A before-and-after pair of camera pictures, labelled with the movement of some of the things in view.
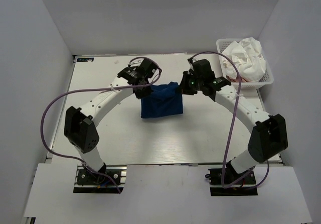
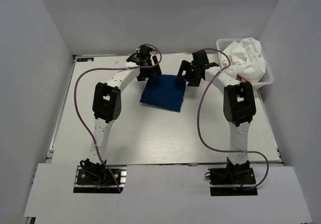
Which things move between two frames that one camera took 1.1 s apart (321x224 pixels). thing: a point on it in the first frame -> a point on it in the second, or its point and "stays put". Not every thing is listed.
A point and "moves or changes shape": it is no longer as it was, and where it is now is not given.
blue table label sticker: x=85 y=60 stays put
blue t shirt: x=165 y=100 moves or changes shape
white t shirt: x=247 y=55 stays put
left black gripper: x=143 y=94 -> x=155 y=71
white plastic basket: x=267 y=78 stays put
